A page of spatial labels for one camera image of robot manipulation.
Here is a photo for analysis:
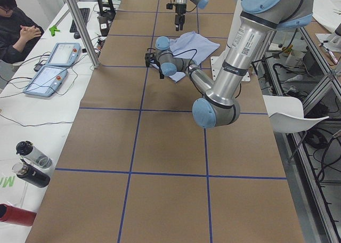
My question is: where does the white plastic chair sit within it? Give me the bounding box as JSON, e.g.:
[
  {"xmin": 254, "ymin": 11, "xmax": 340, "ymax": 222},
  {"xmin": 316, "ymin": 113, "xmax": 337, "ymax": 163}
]
[{"xmin": 263, "ymin": 95, "xmax": 329, "ymax": 133}]

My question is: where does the black keyboard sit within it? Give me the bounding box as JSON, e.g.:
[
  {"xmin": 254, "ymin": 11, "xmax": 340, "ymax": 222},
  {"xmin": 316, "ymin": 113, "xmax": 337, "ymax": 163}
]
[{"xmin": 69, "ymin": 7, "xmax": 91, "ymax": 33}]

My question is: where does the upper blue teach pendant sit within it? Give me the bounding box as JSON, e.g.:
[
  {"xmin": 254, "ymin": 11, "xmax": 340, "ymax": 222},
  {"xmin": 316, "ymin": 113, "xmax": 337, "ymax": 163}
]
[{"xmin": 46, "ymin": 43, "xmax": 82, "ymax": 67}]

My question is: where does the black water bottle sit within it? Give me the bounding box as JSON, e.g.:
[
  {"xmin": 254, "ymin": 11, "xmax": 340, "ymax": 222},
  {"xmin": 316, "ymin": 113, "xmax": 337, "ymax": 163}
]
[{"xmin": 12, "ymin": 163, "xmax": 50, "ymax": 188}]

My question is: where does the green plastic clamp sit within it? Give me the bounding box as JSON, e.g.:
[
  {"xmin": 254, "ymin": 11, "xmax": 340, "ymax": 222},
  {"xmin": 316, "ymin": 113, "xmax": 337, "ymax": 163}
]
[{"xmin": 49, "ymin": 25, "xmax": 60, "ymax": 37}]

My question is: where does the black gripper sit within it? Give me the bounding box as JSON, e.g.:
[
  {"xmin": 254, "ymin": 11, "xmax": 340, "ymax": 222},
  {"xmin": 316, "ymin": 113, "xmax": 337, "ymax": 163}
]
[
  {"xmin": 158, "ymin": 64, "xmax": 164, "ymax": 79},
  {"xmin": 175, "ymin": 3, "xmax": 186, "ymax": 31}
]

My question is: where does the aluminium frame post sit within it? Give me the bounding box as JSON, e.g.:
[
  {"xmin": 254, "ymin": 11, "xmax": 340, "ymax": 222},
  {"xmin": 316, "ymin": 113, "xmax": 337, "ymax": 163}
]
[{"xmin": 65, "ymin": 0, "xmax": 100, "ymax": 69}]

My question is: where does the red water bottle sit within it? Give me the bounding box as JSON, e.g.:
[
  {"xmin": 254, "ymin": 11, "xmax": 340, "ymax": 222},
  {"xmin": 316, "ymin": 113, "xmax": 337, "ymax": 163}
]
[{"xmin": 1, "ymin": 204, "xmax": 37, "ymax": 226}]

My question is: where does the seated person in black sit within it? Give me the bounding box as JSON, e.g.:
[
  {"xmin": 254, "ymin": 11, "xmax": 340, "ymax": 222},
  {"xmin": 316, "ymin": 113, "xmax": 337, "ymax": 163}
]
[{"xmin": 1, "ymin": 0, "xmax": 44, "ymax": 64}]

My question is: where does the black computer mouse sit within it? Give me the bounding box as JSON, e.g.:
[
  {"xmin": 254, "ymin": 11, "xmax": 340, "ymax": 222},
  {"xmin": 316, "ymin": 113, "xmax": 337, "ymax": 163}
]
[{"xmin": 74, "ymin": 31, "xmax": 80, "ymax": 39}]

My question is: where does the lower blue teach pendant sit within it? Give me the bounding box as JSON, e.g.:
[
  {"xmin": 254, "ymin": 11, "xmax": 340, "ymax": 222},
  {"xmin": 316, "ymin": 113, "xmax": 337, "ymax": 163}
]
[{"xmin": 22, "ymin": 66, "xmax": 68, "ymax": 98}]

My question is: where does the clear bottle black lid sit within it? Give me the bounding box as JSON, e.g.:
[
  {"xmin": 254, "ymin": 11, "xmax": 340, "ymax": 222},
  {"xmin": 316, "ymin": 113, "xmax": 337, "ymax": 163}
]
[{"xmin": 16, "ymin": 141, "xmax": 53, "ymax": 169}]

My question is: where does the light blue striped shirt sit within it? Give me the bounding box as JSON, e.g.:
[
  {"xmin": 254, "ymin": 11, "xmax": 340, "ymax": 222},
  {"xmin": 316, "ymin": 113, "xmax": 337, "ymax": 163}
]
[{"xmin": 150, "ymin": 31, "xmax": 221, "ymax": 83}]

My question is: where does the blue teach pendant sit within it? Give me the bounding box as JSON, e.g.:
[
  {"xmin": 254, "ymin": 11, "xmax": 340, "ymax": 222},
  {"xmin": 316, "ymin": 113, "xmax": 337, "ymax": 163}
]
[
  {"xmin": 22, "ymin": 66, "xmax": 68, "ymax": 98},
  {"xmin": 46, "ymin": 43, "xmax": 82, "ymax": 67}
]

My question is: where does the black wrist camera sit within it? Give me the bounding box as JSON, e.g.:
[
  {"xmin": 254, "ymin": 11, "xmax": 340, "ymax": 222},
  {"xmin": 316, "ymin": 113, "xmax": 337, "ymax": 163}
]
[
  {"xmin": 166, "ymin": 3, "xmax": 176, "ymax": 10},
  {"xmin": 144, "ymin": 47, "xmax": 157, "ymax": 67}
]

